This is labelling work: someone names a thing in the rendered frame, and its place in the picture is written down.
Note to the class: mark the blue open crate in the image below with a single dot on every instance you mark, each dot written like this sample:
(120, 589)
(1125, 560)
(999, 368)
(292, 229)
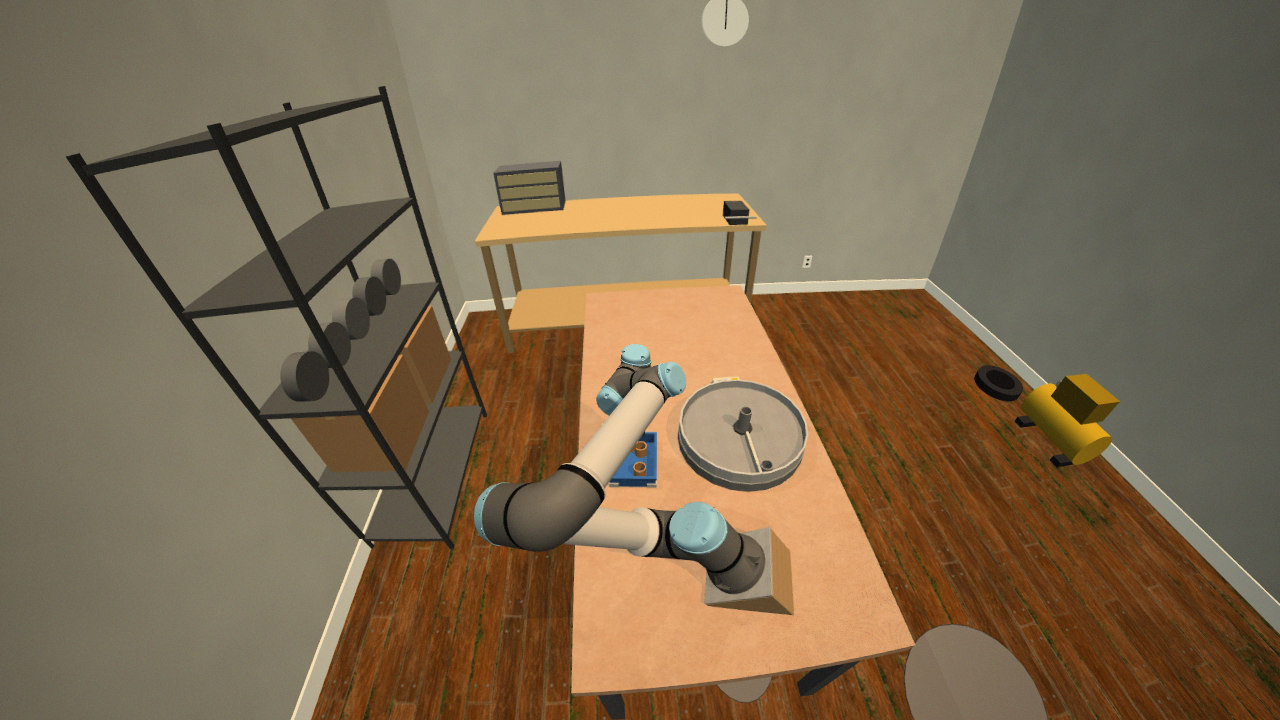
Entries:
(624, 477)

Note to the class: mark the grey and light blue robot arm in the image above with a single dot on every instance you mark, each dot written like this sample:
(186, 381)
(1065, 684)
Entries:
(541, 516)

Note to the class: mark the grey round turning table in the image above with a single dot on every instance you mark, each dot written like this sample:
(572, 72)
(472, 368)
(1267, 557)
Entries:
(710, 418)

